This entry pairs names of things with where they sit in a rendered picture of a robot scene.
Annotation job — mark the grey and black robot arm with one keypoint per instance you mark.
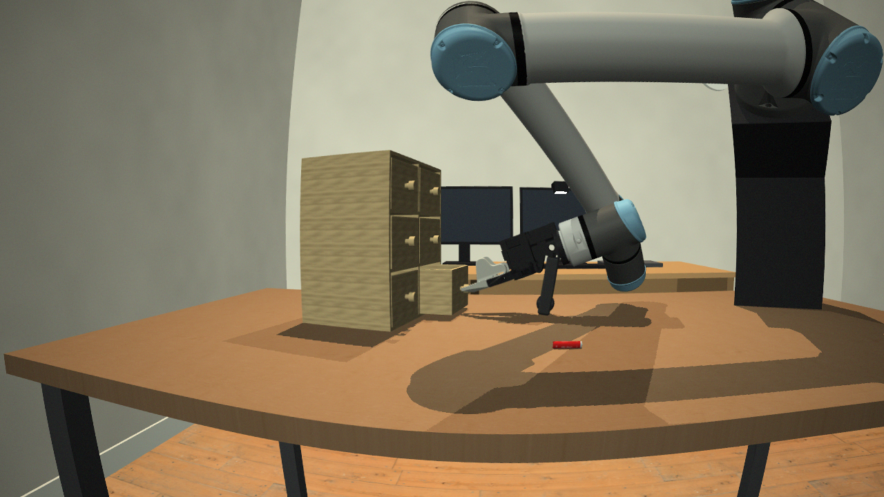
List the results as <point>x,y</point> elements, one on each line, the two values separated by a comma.
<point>782,62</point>

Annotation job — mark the red battery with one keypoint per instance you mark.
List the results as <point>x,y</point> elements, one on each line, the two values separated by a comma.
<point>567,344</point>

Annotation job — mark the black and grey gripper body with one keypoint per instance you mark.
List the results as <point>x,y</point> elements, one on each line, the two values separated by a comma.
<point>530,254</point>

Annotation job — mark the brown wooden chest of drawers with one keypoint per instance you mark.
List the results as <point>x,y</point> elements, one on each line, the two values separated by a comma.
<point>345,257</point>

